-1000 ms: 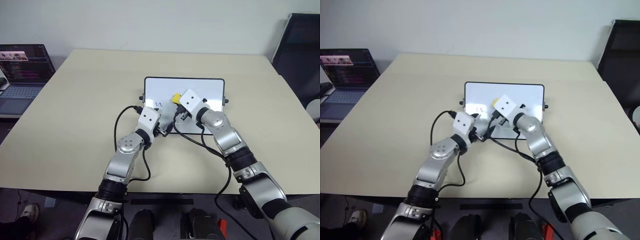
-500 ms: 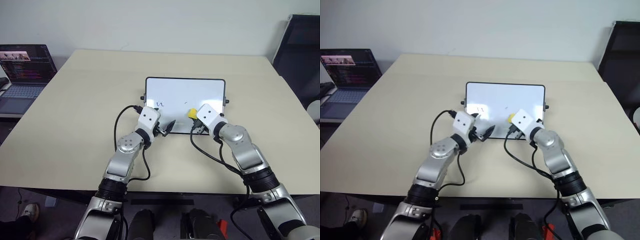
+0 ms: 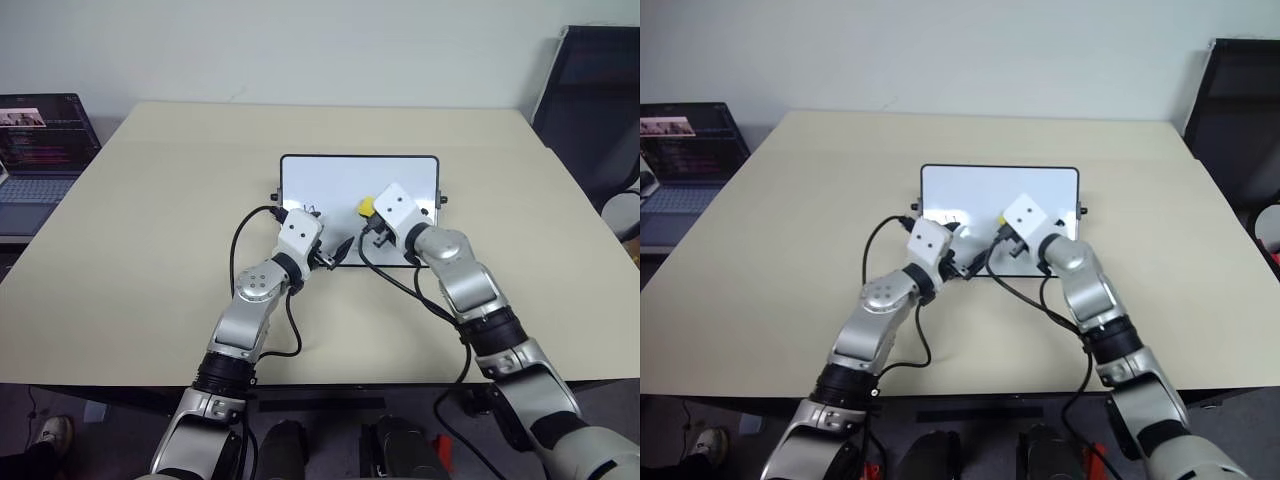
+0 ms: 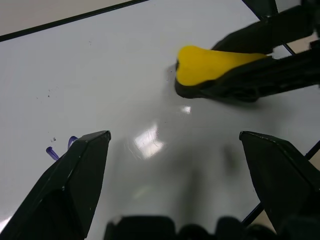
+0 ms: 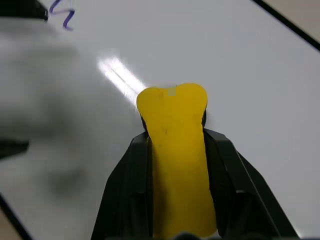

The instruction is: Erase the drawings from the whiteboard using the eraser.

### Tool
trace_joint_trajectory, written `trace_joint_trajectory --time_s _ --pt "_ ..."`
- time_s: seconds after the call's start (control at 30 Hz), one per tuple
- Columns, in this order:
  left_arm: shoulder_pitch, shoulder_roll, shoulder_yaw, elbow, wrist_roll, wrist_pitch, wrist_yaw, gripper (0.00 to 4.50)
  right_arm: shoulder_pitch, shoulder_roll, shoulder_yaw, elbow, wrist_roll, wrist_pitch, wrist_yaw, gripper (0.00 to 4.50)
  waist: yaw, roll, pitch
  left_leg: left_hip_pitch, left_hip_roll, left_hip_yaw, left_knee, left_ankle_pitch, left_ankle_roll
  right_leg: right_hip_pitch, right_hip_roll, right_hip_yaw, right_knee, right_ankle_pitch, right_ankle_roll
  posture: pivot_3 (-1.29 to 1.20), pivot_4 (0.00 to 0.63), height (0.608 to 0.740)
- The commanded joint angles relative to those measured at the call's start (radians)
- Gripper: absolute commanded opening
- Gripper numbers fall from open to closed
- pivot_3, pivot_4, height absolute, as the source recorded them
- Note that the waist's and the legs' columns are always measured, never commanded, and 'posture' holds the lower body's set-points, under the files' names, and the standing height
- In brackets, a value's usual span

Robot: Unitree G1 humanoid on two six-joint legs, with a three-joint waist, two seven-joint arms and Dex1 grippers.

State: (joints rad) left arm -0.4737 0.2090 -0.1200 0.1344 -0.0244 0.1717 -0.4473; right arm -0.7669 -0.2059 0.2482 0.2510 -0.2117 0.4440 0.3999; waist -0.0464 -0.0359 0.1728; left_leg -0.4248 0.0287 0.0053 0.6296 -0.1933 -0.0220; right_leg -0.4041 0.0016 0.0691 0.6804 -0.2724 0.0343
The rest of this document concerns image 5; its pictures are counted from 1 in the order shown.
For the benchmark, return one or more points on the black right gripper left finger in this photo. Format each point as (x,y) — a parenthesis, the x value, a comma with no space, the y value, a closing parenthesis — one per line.
(127,190)

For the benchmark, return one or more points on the yellow whiteboard eraser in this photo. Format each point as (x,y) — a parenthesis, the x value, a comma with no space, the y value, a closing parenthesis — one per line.
(180,162)

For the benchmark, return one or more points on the purple marker drawing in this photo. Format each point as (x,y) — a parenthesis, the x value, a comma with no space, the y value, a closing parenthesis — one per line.
(65,25)

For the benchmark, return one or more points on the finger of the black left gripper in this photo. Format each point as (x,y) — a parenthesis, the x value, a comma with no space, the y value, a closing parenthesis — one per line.
(12,148)
(22,8)

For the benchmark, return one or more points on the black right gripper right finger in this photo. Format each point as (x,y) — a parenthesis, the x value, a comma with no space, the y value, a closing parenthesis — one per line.
(235,190)

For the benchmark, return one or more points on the black-framed whiteboard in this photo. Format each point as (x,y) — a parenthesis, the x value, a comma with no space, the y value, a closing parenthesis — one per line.
(225,62)

